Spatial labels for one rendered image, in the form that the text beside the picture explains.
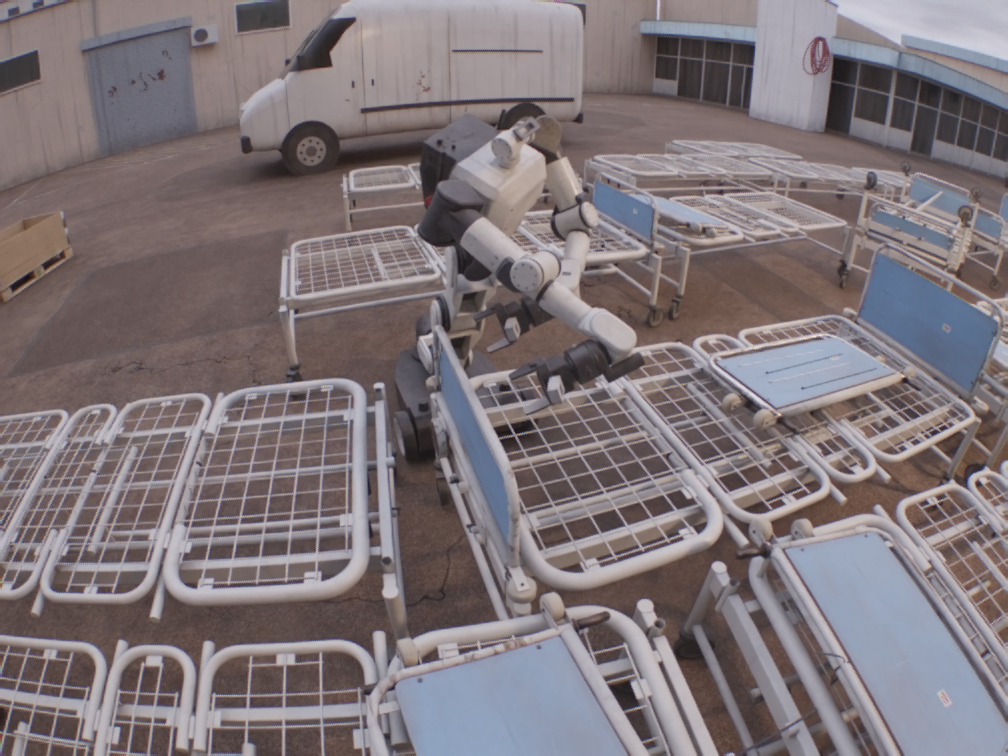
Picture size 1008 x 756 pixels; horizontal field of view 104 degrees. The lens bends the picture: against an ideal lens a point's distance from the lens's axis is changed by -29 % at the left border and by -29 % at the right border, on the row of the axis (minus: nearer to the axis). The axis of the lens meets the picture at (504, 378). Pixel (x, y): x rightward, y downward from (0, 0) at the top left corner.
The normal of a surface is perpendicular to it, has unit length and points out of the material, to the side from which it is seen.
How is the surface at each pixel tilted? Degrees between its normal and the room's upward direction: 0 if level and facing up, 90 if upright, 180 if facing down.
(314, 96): 89
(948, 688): 7
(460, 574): 0
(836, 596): 7
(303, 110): 89
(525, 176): 73
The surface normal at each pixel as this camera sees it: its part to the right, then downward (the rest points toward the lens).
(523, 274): -0.47, 0.37
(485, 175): 0.21, -0.43
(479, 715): 0.09, -0.85
